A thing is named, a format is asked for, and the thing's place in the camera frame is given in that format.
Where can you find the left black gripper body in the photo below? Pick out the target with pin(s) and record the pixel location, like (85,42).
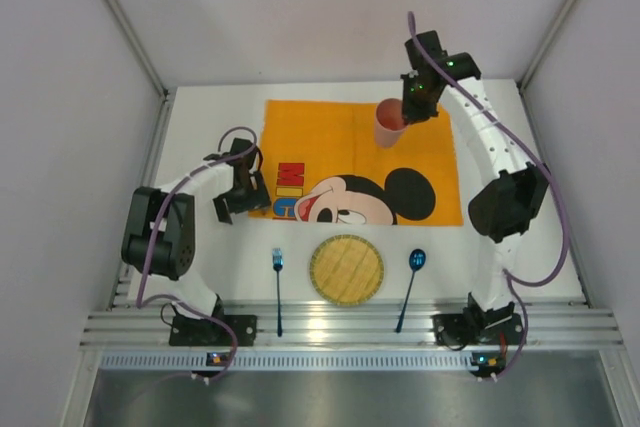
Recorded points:
(232,204)

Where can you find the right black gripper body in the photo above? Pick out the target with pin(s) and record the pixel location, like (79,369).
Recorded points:
(417,110)

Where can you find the pink plastic cup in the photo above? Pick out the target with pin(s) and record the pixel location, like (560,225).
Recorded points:
(389,124)

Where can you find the orange cartoon mouse placemat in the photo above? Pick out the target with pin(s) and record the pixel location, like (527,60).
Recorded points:
(322,164)

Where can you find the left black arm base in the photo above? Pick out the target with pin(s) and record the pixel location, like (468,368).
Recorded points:
(196,332)

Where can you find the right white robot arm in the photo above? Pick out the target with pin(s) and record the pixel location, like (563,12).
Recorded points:
(513,187)

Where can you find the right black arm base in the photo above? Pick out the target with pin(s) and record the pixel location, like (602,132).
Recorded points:
(474,326)

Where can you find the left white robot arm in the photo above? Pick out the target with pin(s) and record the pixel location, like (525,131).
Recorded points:
(169,230)

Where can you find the blue metallic fork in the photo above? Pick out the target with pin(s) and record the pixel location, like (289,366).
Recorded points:
(278,264)

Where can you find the round woven bamboo plate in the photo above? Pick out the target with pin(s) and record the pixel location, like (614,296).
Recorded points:
(346,270)

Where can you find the blue metallic spoon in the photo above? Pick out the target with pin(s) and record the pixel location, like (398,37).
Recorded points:
(417,260)

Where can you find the aluminium front rail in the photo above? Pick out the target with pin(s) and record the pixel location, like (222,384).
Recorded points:
(320,325)

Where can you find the slotted grey cable duct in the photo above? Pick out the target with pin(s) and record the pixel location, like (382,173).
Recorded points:
(262,361)

